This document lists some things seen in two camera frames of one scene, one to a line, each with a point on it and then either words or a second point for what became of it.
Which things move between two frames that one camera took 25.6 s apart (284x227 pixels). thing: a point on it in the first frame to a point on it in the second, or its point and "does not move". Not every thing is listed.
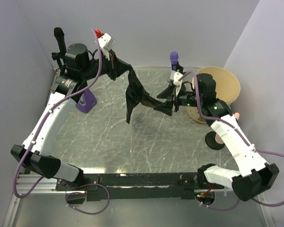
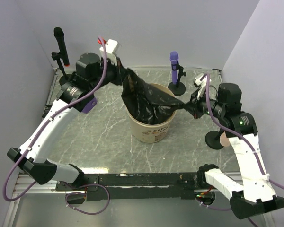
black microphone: (59, 33) does not move
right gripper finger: (166, 107) to (190, 107)
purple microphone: (174, 58) does not move
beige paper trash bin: (227, 89) to (152, 133)
